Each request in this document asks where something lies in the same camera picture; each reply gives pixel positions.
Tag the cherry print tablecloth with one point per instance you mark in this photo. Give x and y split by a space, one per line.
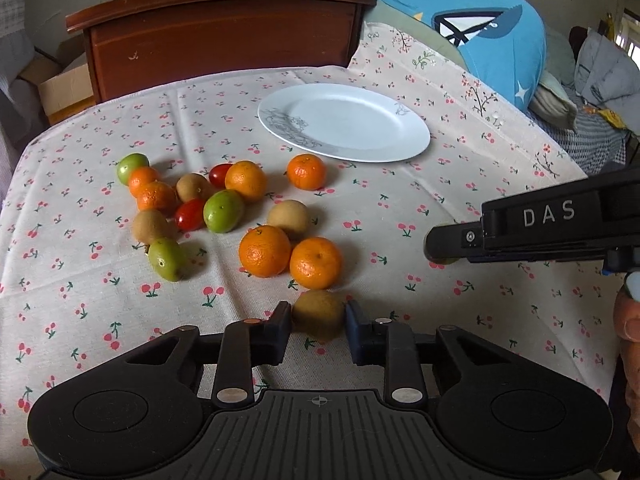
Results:
77 289

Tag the green jujube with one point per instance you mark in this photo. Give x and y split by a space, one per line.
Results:
128 164
168 259
223 211

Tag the red cherry tomato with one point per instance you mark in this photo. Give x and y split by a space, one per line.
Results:
217 175
189 215

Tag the small orange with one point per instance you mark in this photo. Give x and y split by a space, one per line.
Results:
140 177
159 196

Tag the dark wooden cabinet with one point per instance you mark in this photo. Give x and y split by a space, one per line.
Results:
132 45

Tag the grey jacket on chair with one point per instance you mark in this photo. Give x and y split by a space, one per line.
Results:
608 78

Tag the brown cardboard box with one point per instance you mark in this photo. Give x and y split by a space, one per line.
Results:
63 92

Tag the blue shark plush pillow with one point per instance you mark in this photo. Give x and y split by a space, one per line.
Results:
502 42

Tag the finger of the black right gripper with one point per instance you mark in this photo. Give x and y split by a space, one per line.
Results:
454 241

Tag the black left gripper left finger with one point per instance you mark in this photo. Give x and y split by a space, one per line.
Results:
244 345

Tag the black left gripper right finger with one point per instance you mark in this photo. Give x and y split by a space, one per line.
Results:
388 344

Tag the right hand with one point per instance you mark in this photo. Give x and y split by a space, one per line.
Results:
626 318

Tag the large orange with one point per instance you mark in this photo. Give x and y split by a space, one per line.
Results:
316 263
265 251

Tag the red cherry tomato top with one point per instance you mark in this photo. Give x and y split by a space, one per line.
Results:
217 175

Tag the brown kiwi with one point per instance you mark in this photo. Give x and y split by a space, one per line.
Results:
151 225
319 314
291 216
194 187

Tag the white floral plate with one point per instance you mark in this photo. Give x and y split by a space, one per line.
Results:
344 122

